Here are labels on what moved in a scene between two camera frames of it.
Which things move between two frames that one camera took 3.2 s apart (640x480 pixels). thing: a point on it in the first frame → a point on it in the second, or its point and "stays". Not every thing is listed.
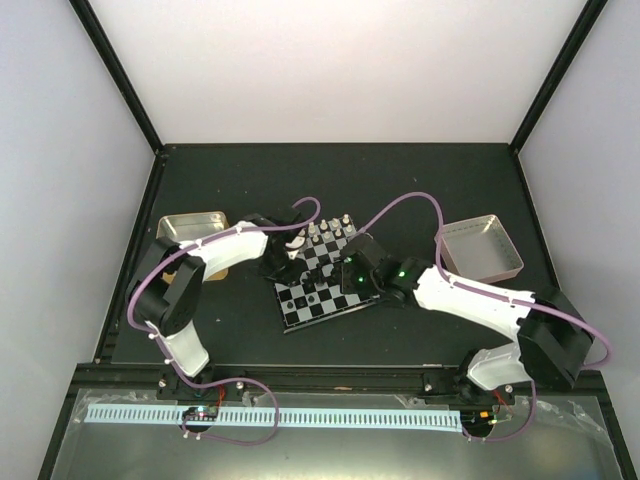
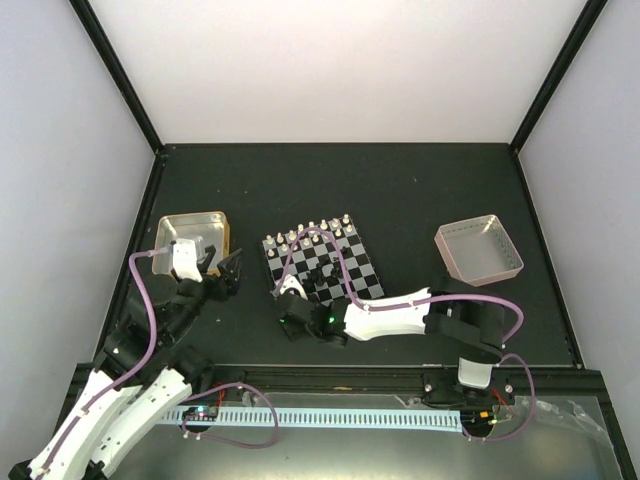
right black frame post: (588, 20) stays
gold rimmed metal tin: (189, 227) stays
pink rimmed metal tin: (480, 249) stays
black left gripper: (290, 278) → (230, 282)
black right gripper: (346, 282) → (292, 333)
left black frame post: (117, 70) stays
